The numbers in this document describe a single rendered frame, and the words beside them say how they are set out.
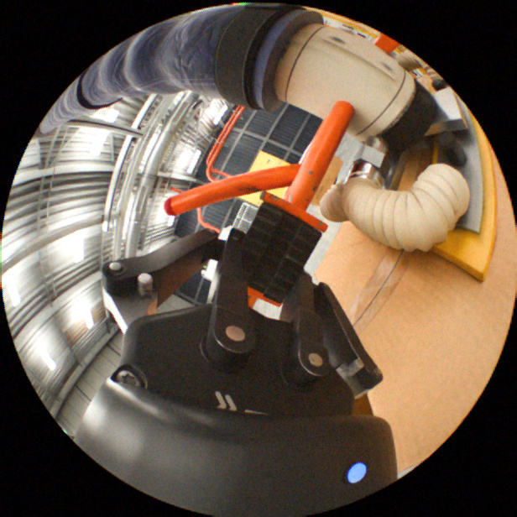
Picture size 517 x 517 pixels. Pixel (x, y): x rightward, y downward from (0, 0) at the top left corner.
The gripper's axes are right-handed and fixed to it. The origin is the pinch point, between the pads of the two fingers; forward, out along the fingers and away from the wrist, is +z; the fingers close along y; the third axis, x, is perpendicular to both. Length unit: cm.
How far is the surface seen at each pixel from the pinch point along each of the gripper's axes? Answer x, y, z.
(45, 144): 9, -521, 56
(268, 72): 17.2, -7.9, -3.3
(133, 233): -259, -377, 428
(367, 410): -9.2, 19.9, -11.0
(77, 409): -900, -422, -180
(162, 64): 17.7, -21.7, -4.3
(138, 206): -161, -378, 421
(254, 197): -24, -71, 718
